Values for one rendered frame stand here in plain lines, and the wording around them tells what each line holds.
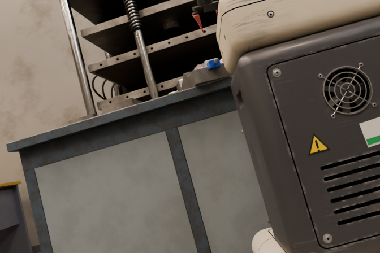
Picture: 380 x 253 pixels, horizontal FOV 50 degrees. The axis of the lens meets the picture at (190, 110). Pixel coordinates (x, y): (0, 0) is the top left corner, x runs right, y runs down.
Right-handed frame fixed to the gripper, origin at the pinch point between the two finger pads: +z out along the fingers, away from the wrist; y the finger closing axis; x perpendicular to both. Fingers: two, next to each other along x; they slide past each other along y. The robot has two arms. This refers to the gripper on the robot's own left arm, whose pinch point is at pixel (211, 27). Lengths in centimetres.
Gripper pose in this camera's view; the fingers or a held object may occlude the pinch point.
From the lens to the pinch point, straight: 157.9
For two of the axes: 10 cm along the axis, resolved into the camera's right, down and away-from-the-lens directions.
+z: 2.5, 9.1, 3.2
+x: 0.8, 3.1, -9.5
